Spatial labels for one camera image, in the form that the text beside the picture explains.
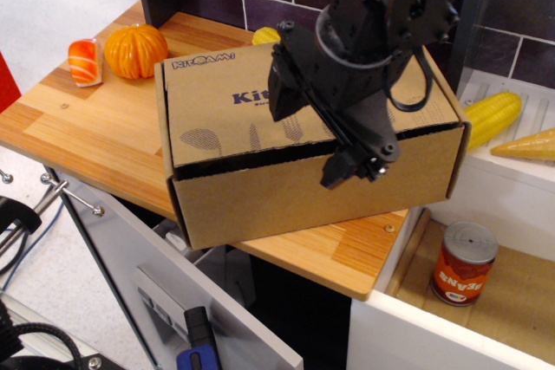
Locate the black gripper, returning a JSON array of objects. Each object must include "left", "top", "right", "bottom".
[{"left": 268, "top": 12, "right": 400, "bottom": 190}]

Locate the brown cardboard box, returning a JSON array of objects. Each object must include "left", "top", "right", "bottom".
[{"left": 155, "top": 43, "right": 469, "bottom": 249}]

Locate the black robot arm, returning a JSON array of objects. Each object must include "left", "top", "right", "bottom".
[{"left": 268, "top": 0, "right": 459, "bottom": 189}]

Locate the white open drawer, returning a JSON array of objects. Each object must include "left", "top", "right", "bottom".
[{"left": 347, "top": 209, "right": 554, "bottom": 369}]

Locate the small yellow toy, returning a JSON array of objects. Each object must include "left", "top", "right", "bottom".
[{"left": 251, "top": 27, "right": 281, "bottom": 45}]

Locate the yellow toy corn cob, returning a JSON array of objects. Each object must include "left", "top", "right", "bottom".
[{"left": 465, "top": 92, "right": 523, "bottom": 151}]

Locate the orange beans can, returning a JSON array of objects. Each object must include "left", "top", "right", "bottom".
[{"left": 430, "top": 222, "right": 499, "bottom": 307}]

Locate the orange toy tangerine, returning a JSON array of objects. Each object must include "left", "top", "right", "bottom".
[{"left": 104, "top": 24, "right": 169, "bottom": 80}]

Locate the grey cabinet door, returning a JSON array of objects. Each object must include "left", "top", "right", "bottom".
[{"left": 51, "top": 170, "right": 304, "bottom": 369}]

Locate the white dish rack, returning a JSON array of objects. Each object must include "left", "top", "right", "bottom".
[{"left": 457, "top": 70, "right": 554, "bottom": 192}]

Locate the yellow toy cone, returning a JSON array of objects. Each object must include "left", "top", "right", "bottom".
[{"left": 490, "top": 128, "right": 554, "bottom": 161}]

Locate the salmon sushi toy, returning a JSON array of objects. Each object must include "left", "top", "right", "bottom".
[{"left": 68, "top": 38, "right": 103, "bottom": 88}]

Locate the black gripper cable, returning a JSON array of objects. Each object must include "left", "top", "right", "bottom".
[{"left": 385, "top": 47, "right": 434, "bottom": 113}]

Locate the blue black tool handle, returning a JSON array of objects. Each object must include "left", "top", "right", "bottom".
[{"left": 176, "top": 307, "right": 223, "bottom": 370}]

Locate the blue floor cable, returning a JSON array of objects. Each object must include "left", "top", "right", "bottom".
[{"left": 0, "top": 203, "right": 65, "bottom": 293}]

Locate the black braided cable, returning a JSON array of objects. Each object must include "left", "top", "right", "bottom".
[{"left": 0, "top": 300, "right": 83, "bottom": 370}]

